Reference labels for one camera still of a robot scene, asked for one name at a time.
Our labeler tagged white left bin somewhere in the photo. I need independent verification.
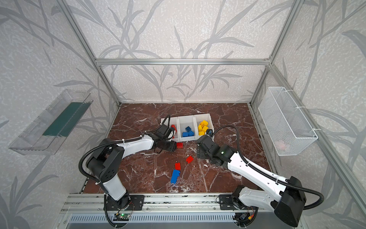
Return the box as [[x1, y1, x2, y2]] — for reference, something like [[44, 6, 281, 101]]
[[164, 117, 182, 142]]

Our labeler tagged white wire mesh basket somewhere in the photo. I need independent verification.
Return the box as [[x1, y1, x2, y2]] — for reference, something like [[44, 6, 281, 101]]
[[259, 87, 318, 156]]

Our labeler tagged left circuit board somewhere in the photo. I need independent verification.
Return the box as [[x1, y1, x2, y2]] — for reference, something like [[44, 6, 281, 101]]
[[113, 213, 132, 222]]

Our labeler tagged white middle bin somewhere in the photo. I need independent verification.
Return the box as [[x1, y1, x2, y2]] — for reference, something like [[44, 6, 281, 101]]
[[177, 115, 198, 142]]

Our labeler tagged clear acrylic wall shelf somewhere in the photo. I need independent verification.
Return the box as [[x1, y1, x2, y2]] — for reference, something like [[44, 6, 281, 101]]
[[9, 90, 93, 156]]

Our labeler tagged white bin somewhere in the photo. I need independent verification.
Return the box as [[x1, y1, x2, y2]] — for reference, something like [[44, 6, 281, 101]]
[[177, 115, 198, 142], [193, 114, 214, 140], [164, 117, 182, 142]]

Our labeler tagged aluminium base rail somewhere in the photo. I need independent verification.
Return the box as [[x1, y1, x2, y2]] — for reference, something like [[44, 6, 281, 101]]
[[59, 192, 301, 214]]

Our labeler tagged blue long brick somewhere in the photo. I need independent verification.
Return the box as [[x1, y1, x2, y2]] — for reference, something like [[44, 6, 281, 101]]
[[171, 169, 180, 184]]

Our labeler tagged pink object in basket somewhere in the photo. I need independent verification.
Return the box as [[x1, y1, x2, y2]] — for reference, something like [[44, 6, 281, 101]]
[[275, 140, 289, 152]]

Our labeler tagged white right bin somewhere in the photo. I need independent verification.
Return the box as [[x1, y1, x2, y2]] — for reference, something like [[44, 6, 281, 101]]
[[193, 114, 214, 140]]

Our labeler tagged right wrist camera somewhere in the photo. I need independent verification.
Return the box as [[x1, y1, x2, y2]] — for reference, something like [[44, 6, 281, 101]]
[[205, 129, 214, 137]]

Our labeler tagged red small brick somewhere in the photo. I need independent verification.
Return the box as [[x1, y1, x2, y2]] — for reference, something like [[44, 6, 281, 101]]
[[174, 163, 181, 171], [186, 156, 194, 164]]

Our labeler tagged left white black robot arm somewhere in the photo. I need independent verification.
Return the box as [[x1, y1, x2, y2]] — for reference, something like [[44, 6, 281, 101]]
[[78, 124, 177, 210]]

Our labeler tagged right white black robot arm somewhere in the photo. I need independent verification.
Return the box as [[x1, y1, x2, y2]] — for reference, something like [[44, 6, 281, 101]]
[[196, 135, 325, 227]]

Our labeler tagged red hollow brick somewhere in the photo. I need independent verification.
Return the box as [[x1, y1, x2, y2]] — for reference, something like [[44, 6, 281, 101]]
[[176, 142, 184, 148]]

